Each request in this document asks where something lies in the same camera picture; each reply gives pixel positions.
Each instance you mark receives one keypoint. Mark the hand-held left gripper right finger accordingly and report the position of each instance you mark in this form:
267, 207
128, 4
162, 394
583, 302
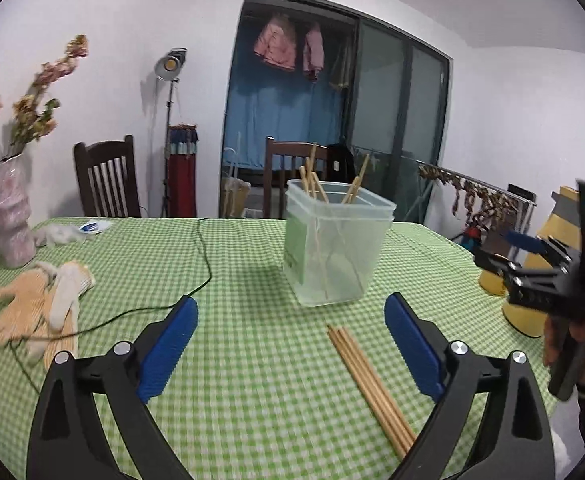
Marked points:
412, 350

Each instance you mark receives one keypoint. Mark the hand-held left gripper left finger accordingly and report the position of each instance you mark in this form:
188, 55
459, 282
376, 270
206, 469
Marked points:
170, 350

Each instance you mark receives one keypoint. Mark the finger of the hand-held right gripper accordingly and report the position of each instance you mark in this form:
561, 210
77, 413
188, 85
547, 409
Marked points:
527, 242
495, 260

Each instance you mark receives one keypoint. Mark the bamboo chopstick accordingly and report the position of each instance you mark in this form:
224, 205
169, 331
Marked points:
373, 385
368, 385
362, 385
378, 385

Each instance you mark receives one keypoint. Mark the clear plastic container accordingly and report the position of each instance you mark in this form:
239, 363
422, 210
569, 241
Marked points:
297, 240

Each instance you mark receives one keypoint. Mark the group of bamboo chopsticks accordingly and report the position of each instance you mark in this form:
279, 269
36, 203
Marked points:
318, 187

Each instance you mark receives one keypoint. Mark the yellow mug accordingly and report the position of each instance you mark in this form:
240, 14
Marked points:
490, 284

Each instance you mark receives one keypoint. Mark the red and blue vacuum cleaner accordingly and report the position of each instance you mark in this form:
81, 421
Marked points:
472, 237

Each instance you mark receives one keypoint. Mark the yellow thermos jug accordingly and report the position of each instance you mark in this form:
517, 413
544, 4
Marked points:
522, 317

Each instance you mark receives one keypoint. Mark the black box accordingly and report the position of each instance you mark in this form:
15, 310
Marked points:
521, 195

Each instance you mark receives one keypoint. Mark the row of brown patterned cloths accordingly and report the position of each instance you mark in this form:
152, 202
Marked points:
472, 197

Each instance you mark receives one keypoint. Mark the metal drying rack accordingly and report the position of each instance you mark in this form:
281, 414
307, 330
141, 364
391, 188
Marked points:
477, 182

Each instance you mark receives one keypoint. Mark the green checkered tablecloth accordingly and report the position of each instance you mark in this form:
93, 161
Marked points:
252, 360

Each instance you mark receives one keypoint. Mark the orange dotted work glove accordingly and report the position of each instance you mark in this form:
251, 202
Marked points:
60, 347
22, 305

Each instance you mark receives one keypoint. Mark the white packet with blue label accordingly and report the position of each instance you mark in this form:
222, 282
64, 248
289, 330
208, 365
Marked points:
95, 226

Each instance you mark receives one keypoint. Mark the crumpled white thin glove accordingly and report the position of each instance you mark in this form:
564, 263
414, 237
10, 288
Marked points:
60, 235

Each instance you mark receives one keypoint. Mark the red hanging fabric with tassels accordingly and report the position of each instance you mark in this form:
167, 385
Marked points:
182, 185

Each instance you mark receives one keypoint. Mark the tan paper bag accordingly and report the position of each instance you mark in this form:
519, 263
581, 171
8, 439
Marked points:
235, 195

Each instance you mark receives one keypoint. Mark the black garment with white tag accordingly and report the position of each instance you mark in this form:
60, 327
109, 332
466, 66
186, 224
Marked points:
342, 157

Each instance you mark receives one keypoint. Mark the glass sliding door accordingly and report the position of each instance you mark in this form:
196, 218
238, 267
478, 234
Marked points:
387, 100

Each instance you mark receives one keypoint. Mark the pink ceramic vase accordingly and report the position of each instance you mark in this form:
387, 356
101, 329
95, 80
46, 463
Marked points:
5, 220

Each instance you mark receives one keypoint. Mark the dark wooden chair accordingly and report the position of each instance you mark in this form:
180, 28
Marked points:
292, 149
105, 150

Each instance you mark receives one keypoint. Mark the olive hanging garment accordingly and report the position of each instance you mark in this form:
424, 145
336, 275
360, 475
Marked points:
340, 67

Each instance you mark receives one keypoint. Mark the blue curtain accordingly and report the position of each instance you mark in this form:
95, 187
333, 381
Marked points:
272, 120

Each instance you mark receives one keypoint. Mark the dried flower branches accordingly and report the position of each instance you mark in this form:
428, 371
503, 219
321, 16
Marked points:
35, 120

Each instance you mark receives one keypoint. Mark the small pink jacket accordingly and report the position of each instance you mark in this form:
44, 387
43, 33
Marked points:
313, 52

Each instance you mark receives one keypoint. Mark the studio light on stand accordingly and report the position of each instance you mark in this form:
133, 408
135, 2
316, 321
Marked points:
167, 65

